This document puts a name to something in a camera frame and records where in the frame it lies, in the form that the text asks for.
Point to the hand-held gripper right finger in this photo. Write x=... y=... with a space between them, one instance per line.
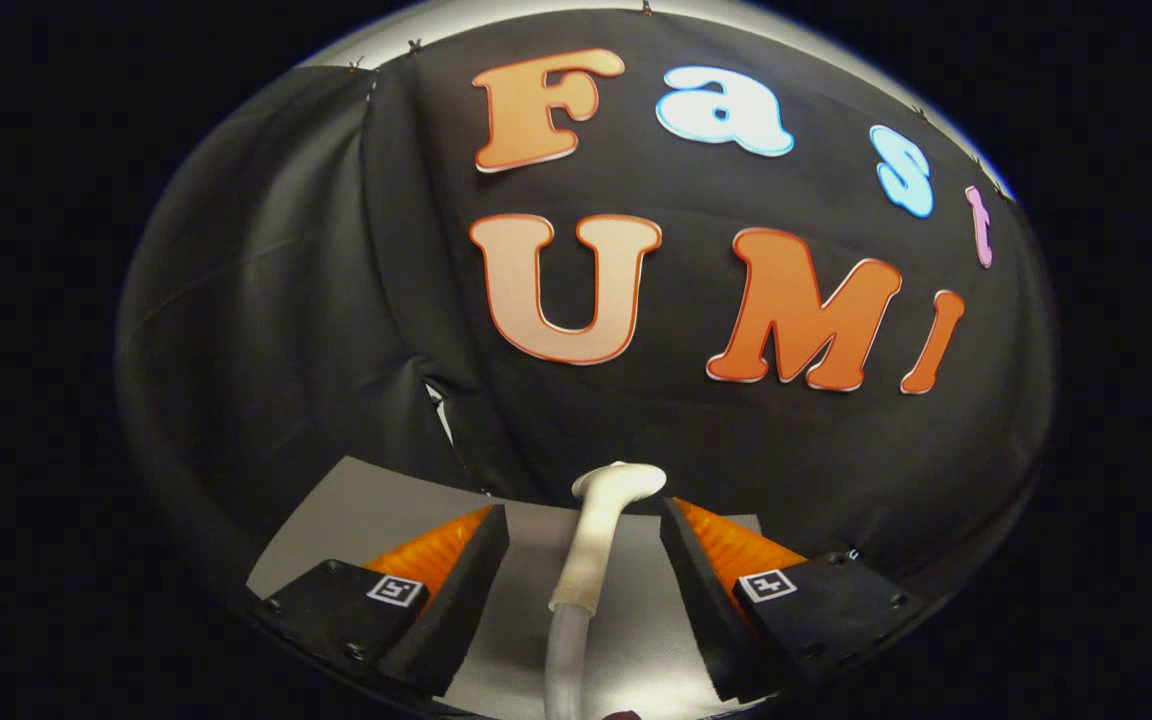
x=706 y=600

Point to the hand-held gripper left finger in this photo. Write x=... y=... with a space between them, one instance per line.
x=461 y=600

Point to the grey drawer cabinet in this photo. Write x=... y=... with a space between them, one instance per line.
x=356 y=510

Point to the black backdrop cloth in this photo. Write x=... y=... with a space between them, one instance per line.
x=286 y=300

